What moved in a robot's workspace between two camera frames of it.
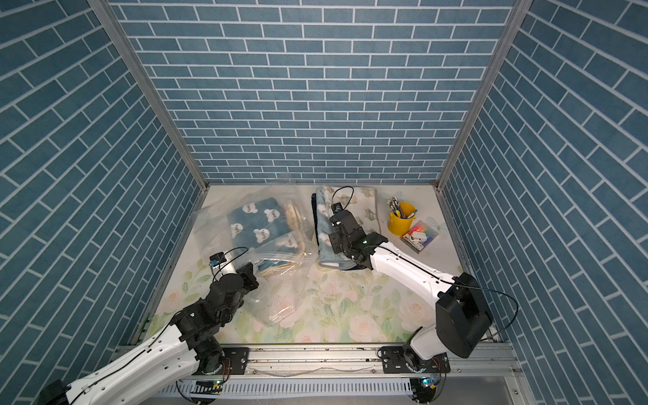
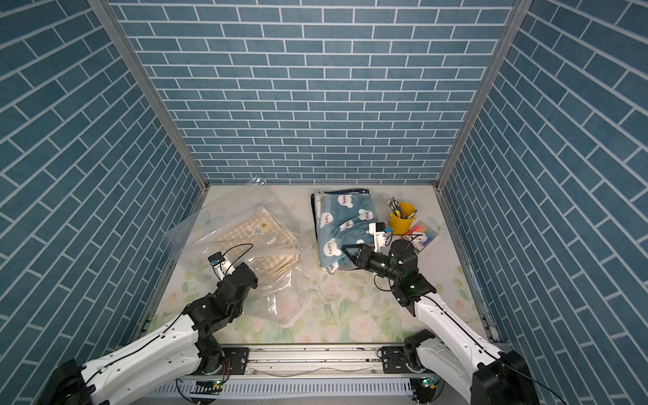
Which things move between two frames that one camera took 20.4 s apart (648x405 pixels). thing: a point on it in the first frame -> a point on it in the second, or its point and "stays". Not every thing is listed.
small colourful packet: (419, 236) stays
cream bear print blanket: (360, 202) -> (319, 195)
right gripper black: (334, 242) -> (365, 258)
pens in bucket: (396, 207) stays
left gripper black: (248, 277) stays
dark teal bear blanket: (263, 227) -> (343, 220)
